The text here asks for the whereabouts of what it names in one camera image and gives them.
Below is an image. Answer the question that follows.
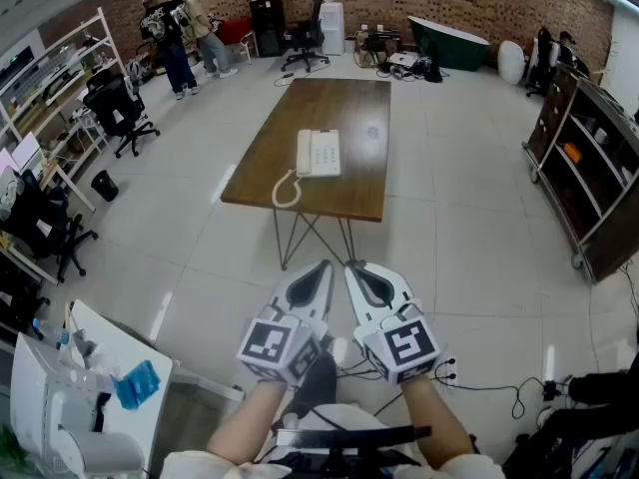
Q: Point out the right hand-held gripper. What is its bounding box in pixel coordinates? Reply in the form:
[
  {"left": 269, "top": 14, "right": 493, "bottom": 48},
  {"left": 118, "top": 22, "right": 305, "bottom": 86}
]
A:
[{"left": 343, "top": 259, "right": 444, "bottom": 386}]

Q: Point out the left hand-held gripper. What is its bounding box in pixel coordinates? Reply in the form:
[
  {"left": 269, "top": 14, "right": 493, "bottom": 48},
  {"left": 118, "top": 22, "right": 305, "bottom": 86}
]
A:
[{"left": 236, "top": 259, "right": 335, "bottom": 386}]

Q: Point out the white telephone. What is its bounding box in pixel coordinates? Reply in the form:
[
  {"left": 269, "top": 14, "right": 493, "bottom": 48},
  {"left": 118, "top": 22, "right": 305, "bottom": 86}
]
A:
[{"left": 296, "top": 128, "right": 342, "bottom": 179}]

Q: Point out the person's left forearm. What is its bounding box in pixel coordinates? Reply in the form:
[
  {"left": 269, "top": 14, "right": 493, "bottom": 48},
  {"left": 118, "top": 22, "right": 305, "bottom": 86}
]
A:
[{"left": 207, "top": 379, "right": 289, "bottom": 466}]

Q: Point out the person's right forearm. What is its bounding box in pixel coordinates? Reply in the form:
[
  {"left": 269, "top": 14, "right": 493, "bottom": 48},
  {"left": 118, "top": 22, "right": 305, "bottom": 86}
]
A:
[{"left": 398, "top": 374, "right": 475, "bottom": 471}]

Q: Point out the person's white shirt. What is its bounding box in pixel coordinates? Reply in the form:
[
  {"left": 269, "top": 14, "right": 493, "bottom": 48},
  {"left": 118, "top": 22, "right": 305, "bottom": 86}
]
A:
[{"left": 159, "top": 400, "right": 506, "bottom": 479}]

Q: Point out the black chest-mounted device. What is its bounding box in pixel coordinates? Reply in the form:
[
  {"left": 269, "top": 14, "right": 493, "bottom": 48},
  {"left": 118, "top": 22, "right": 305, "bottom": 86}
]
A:
[{"left": 271, "top": 424, "right": 433, "bottom": 469}]

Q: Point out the white desk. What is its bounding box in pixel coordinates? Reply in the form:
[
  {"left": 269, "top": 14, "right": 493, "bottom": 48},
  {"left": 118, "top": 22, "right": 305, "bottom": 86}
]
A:
[{"left": 66, "top": 298, "right": 175, "bottom": 479}]

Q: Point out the blue plastic box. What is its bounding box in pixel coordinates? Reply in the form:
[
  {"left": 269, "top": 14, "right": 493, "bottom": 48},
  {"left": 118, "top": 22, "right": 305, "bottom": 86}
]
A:
[{"left": 114, "top": 359, "right": 163, "bottom": 411}]

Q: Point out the wooden table with metal legs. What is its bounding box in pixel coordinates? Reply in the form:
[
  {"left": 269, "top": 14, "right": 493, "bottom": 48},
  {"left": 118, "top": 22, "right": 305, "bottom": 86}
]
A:
[{"left": 220, "top": 77, "right": 392, "bottom": 271}]

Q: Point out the black waste bin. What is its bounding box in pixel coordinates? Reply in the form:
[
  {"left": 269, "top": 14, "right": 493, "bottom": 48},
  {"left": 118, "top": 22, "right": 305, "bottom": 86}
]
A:
[{"left": 90, "top": 169, "right": 120, "bottom": 203}]

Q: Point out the black bag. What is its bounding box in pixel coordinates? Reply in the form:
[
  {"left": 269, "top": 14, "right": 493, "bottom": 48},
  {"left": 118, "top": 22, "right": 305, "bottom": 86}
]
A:
[{"left": 412, "top": 56, "right": 444, "bottom": 84}]

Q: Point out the brown shelf cart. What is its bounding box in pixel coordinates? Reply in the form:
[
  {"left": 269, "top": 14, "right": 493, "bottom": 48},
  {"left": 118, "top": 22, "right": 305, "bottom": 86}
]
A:
[{"left": 521, "top": 62, "right": 639, "bottom": 284}]

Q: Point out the clear plastic bottle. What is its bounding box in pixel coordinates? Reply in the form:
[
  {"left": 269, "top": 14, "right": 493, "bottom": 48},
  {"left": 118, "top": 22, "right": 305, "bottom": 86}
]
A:
[{"left": 31, "top": 317, "right": 77, "bottom": 349}]

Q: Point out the green bathtub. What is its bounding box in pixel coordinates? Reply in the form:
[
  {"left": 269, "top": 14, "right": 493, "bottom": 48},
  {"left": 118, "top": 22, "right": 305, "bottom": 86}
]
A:
[{"left": 407, "top": 15, "right": 491, "bottom": 73}]

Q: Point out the black office chair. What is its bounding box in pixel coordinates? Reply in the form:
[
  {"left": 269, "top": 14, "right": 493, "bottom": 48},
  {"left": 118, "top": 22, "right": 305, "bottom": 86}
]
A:
[
  {"left": 82, "top": 67, "right": 162, "bottom": 159},
  {"left": 0, "top": 167, "right": 100, "bottom": 284},
  {"left": 524, "top": 26, "right": 558, "bottom": 100},
  {"left": 281, "top": 0, "right": 330, "bottom": 74}
]

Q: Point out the white water dispenser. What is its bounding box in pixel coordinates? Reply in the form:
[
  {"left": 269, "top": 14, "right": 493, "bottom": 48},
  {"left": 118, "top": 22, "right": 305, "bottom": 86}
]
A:
[{"left": 318, "top": 0, "right": 346, "bottom": 57}]

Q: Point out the black cabinet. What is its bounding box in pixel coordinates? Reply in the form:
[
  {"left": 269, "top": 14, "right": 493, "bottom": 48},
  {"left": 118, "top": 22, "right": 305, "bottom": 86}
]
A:
[{"left": 249, "top": 0, "right": 287, "bottom": 59}]

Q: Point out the white beanbag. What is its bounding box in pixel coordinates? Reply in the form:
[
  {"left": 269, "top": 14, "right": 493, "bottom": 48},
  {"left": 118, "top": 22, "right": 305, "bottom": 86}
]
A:
[{"left": 496, "top": 40, "right": 528, "bottom": 87}]

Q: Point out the red chair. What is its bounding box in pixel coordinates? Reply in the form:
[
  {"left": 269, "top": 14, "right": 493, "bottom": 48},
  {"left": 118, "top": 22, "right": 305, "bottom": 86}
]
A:
[{"left": 216, "top": 16, "right": 257, "bottom": 65}]

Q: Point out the grey bag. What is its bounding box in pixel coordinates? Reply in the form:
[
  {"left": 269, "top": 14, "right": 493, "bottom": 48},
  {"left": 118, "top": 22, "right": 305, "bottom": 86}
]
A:
[{"left": 124, "top": 59, "right": 147, "bottom": 87}]

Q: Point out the white printer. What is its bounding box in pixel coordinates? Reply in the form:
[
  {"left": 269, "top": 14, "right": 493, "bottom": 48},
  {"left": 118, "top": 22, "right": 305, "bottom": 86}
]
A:
[{"left": 8, "top": 331, "right": 147, "bottom": 479}]

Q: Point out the white laptop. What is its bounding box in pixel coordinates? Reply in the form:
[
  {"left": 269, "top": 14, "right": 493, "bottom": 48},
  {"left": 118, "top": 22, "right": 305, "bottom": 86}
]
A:
[{"left": 11, "top": 131, "right": 47, "bottom": 170}]

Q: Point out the white metal shelf rack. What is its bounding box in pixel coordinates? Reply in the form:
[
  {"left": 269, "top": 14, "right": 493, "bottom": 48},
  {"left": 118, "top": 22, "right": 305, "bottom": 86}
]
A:
[{"left": 0, "top": 6, "right": 126, "bottom": 214}]

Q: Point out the white looped cable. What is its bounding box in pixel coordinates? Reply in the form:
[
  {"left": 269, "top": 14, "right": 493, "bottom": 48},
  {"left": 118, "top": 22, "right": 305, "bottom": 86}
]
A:
[{"left": 271, "top": 168, "right": 304, "bottom": 210}]

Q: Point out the black floor cable with adapter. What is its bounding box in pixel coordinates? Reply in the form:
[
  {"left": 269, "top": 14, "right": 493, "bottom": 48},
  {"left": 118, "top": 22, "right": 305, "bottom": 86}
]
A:
[{"left": 273, "top": 62, "right": 331, "bottom": 88}]

